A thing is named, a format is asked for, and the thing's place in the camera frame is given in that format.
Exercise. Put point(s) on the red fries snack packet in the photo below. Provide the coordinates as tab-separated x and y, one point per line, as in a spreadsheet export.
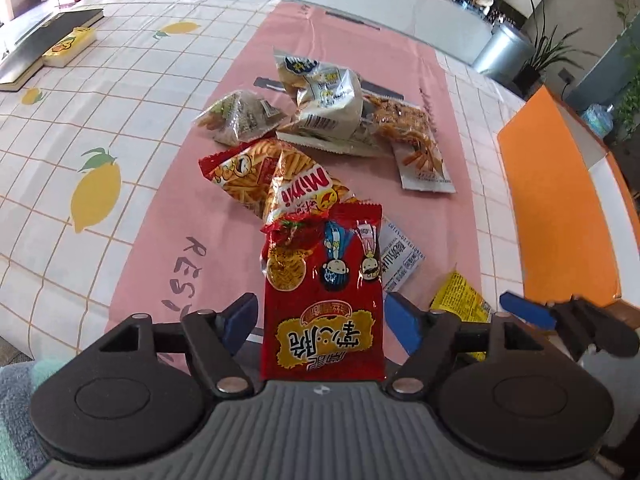
240	175

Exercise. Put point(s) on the orange cardboard box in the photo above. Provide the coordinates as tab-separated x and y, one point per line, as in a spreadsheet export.
555	200

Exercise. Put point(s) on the red noodle snack packet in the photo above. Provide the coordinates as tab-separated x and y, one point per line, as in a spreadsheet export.
320	320

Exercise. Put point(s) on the silver trash can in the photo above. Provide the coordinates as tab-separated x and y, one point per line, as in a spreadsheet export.
502	55

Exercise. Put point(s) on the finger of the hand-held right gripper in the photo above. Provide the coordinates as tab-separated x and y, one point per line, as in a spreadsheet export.
525	307

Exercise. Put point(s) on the white spicy strip packet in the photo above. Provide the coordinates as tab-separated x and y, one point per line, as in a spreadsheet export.
345	144

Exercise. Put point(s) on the hanging green vine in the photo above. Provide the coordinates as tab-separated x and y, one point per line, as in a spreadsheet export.
631	95

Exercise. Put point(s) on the yellow box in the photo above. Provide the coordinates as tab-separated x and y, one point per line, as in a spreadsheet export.
67	47

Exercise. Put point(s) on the yellow snack packet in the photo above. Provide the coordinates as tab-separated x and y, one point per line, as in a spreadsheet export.
462	297

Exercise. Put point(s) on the potted snake plant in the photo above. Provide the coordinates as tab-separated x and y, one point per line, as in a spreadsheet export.
542	55

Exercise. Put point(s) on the clear fried sticks packet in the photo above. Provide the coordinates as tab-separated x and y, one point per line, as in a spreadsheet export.
410	135

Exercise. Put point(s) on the white tv cabinet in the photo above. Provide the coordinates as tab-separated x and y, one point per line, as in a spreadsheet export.
400	15

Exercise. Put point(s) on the blue water bottle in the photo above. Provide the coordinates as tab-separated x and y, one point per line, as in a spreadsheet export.
599	120

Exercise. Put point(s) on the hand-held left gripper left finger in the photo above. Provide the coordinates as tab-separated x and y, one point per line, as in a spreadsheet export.
241	321

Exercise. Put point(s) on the pink mat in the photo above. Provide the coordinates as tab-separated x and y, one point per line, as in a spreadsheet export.
175	220

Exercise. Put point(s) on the wall socket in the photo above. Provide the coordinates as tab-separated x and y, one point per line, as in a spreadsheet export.
567	75

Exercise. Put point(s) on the teal striped cloth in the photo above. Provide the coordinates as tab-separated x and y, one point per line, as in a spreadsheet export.
20	410

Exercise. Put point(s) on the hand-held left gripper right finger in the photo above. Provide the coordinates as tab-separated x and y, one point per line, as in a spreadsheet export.
402	321

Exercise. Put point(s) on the orange fries snack packet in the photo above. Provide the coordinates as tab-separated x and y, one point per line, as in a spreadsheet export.
300	180

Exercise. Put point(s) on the triangular green snack packet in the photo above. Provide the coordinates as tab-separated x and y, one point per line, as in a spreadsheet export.
237	115

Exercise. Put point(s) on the white barcode packet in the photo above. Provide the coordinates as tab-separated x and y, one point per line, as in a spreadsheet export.
400	255

